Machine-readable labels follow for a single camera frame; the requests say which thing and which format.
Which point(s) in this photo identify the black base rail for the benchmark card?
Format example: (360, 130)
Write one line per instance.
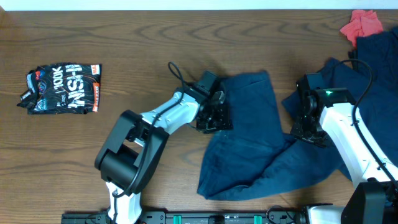
(199, 217)

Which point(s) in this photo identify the black printed folded shirt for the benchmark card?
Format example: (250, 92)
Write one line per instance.
(61, 88)

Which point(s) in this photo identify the dark navy garment pile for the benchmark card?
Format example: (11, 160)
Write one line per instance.
(378, 108)

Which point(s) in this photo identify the red crumpled cloth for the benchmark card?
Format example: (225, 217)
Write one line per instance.
(362, 24)

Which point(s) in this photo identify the teal blue shorts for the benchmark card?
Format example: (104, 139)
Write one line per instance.
(256, 158)

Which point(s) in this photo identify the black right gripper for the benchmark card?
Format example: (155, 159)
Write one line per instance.
(298, 133)

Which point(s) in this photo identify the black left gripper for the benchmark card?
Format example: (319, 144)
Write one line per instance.
(222, 124)

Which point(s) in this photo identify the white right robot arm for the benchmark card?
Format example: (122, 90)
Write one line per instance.
(331, 116)

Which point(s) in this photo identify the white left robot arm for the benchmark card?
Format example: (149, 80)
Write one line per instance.
(131, 152)

